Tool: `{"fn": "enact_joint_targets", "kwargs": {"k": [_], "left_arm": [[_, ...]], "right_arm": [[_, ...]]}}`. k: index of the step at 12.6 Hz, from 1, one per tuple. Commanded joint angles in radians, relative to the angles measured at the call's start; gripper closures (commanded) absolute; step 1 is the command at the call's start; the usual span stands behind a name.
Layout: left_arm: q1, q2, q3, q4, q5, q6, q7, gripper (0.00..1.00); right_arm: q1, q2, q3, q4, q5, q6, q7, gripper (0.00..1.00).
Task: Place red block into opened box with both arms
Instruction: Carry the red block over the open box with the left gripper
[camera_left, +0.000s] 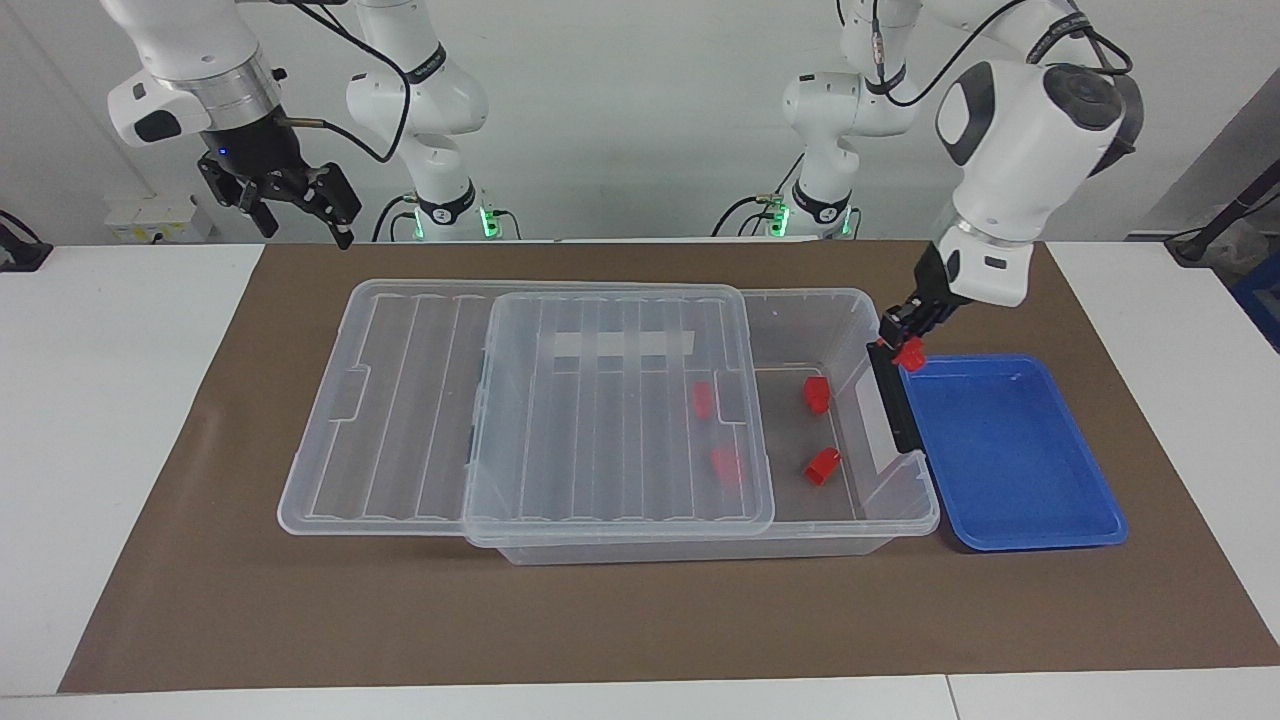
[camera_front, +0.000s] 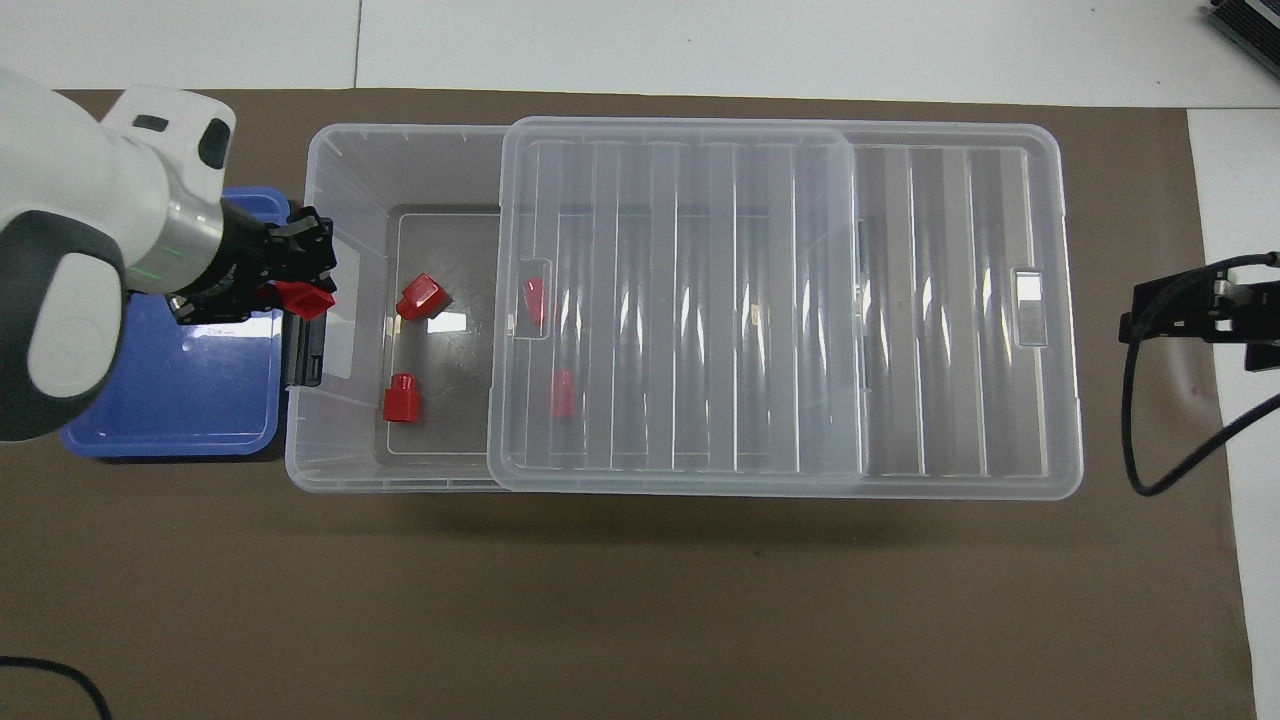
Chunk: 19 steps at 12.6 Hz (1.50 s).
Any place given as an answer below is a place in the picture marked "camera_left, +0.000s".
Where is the blue container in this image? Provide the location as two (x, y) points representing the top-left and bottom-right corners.
(1228, 248), (1280, 353)

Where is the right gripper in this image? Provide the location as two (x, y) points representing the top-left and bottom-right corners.
(196, 108), (364, 251)

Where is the white power strip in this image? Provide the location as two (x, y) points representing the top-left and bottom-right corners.
(104, 194), (217, 245)

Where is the black stand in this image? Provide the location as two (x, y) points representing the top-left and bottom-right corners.
(1164, 158), (1280, 267)
(0, 209), (54, 274)

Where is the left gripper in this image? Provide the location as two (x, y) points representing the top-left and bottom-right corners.
(877, 240), (970, 350)

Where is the blue plastic tray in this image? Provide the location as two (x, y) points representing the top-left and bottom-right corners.
(896, 352), (1132, 554)

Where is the clear plastic box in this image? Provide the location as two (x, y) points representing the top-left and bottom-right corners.
(465, 287), (942, 568)

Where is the black cable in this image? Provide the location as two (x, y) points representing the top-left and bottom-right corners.
(834, 0), (1137, 110)
(711, 153), (807, 240)
(234, 0), (415, 165)
(371, 193), (421, 244)

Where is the clear plastic lid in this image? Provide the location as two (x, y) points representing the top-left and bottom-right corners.
(464, 288), (777, 548)
(277, 279), (746, 538)

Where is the black box latch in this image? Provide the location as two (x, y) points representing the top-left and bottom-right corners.
(866, 339), (925, 457)

